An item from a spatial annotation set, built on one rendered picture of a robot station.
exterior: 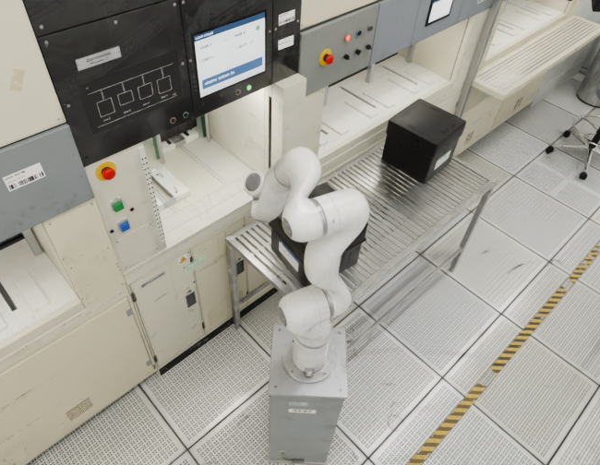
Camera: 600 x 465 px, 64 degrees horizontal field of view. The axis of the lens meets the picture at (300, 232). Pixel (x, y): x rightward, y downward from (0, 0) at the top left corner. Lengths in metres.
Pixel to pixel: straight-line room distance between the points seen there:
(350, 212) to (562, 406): 2.04
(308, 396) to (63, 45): 1.29
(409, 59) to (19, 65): 2.41
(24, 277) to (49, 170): 0.66
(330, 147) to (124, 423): 1.68
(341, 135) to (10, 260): 1.60
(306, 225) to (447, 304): 1.99
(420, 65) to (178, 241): 1.97
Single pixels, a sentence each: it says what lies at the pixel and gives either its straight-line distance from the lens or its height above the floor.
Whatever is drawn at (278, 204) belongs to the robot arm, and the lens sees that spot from 1.49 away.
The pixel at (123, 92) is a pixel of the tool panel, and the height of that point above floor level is 1.59.
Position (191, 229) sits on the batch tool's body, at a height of 0.87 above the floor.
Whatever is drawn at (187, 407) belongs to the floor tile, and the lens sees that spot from 2.60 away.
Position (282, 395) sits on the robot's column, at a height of 0.76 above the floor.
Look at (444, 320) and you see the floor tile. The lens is 2.97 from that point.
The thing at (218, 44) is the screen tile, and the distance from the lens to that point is 1.66.
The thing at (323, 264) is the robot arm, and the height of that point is 1.38.
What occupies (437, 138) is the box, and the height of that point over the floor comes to 1.01.
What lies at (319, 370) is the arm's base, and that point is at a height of 0.77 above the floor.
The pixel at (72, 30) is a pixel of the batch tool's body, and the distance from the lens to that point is 1.41.
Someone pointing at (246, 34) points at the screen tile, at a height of 1.63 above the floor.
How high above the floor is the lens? 2.37
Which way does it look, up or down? 48 degrees down
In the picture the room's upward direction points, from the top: 5 degrees clockwise
